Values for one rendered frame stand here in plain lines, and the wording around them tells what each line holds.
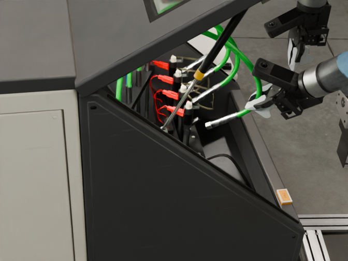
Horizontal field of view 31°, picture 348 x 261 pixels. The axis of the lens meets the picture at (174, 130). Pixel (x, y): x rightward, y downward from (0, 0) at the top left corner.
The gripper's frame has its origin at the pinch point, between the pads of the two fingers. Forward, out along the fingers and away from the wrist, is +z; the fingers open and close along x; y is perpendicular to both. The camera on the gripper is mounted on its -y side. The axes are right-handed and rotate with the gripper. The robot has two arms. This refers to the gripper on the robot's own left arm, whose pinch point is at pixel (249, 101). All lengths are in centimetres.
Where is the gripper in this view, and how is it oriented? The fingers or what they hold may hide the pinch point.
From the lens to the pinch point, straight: 166.0
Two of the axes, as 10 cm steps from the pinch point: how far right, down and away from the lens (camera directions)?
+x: 4.2, -7.2, 5.5
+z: -5.9, 2.5, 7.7
